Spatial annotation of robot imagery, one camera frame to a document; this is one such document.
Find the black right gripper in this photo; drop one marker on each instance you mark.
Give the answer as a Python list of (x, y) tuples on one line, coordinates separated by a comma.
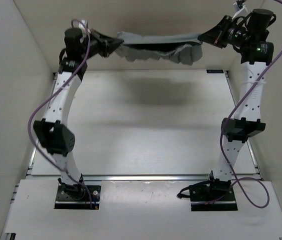
[(212, 38)]

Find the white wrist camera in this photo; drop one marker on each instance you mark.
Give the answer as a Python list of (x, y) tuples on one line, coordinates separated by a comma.
[(82, 24), (241, 9)]

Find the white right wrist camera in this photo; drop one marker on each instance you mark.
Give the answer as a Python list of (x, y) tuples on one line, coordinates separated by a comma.
[(241, 9)]

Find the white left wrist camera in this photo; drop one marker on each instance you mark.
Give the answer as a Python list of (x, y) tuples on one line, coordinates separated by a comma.
[(82, 24)]

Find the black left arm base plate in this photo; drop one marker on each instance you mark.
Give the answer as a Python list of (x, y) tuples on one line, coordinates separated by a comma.
[(74, 197)]

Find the dark label sticker right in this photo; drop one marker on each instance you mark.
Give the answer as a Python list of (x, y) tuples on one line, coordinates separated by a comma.
[(214, 71)]

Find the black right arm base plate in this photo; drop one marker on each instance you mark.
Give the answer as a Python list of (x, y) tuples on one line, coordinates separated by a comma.
[(212, 195)]

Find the grey pleated skirt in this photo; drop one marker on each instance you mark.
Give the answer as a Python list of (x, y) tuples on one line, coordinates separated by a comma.
[(182, 49)]

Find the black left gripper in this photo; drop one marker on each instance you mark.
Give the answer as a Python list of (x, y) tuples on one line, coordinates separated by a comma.
[(109, 44)]

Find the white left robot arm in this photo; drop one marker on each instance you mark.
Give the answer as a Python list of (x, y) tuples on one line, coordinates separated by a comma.
[(56, 139)]

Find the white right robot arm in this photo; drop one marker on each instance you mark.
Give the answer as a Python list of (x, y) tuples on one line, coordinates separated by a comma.
[(245, 122)]

